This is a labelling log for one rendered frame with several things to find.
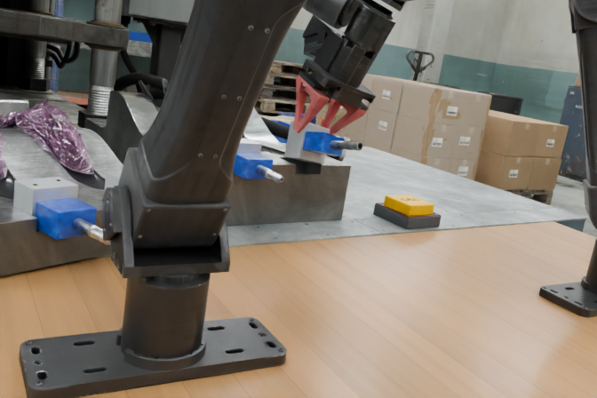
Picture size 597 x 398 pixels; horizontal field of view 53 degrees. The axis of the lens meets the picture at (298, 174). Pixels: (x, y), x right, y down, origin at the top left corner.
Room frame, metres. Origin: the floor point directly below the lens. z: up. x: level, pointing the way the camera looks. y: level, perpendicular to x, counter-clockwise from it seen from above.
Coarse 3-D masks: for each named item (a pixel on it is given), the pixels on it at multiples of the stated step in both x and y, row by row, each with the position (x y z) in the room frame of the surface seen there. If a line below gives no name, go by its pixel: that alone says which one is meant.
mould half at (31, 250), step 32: (0, 96) 0.95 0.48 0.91; (32, 160) 0.72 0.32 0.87; (96, 160) 0.78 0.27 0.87; (96, 192) 0.68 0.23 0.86; (0, 224) 0.53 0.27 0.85; (32, 224) 0.56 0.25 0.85; (96, 224) 0.62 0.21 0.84; (0, 256) 0.54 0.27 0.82; (32, 256) 0.56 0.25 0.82; (64, 256) 0.59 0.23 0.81; (96, 256) 0.62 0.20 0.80
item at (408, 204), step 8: (392, 200) 0.98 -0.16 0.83; (400, 200) 0.97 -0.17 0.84; (408, 200) 0.98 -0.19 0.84; (416, 200) 0.99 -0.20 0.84; (392, 208) 0.98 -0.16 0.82; (400, 208) 0.96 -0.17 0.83; (408, 208) 0.95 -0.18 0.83; (416, 208) 0.96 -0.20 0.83; (424, 208) 0.97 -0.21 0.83; (432, 208) 0.98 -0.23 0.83
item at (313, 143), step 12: (300, 132) 0.88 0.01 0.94; (312, 132) 0.87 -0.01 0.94; (324, 132) 0.85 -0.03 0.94; (288, 144) 0.89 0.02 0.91; (300, 144) 0.87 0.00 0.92; (312, 144) 0.86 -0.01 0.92; (324, 144) 0.85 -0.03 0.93; (336, 144) 0.84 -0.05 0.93; (348, 144) 0.82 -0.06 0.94; (360, 144) 0.82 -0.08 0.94; (288, 156) 0.89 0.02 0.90; (300, 156) 0.87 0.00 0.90; (312, 156) 0.88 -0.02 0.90; (324, 156) 0.90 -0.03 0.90
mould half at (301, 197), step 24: (120, 96) 1.03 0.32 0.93; (144, 96) 1.05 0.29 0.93; (96, 120) 1.16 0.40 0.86; (120, 120) 1.02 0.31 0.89; (144, 120) 0.98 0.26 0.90; (120, 144) 1.01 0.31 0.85; (264, 144) 1.04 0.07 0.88; (288, 168) 0.86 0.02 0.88; (336, 168) 0.91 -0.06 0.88; (240, 192) 0.81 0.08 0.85; (264, 192) 0.84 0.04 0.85; (288, 192) 0.86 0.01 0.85; (312, 192) 0.89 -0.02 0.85; (336, 192) 0.92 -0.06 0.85; (240, 216) 0.82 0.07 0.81; (264, 216) 0.84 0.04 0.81; (288, 216) 0.87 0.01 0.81; (312, 216) 0.89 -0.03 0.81; (336, 216) 0.92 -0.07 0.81
